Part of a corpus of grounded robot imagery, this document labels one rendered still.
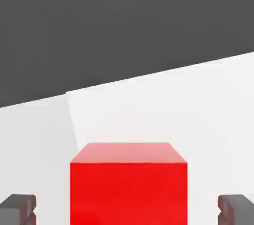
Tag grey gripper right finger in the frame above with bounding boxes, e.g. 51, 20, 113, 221
217, 194, 254, 225

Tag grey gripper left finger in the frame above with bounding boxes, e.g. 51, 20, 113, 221
0, 194, 37, 225

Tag small red cube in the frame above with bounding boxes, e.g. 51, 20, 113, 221
69, 142, 188, 225

